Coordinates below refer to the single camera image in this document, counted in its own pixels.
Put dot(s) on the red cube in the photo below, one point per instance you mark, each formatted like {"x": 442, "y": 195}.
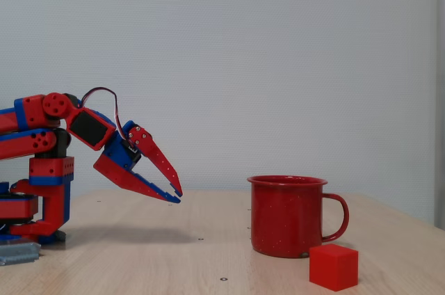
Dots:
{"x": 333, "y": 267}

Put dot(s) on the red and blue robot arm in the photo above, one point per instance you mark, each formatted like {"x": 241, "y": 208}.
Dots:
{"x": 52, "y": 169}

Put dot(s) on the red enamel mug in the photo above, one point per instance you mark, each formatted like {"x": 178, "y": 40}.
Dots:
{"x": 285, "y": 218}

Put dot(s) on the grey metal table clamp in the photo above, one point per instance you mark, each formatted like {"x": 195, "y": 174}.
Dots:
{"x": 19, "y": 253}

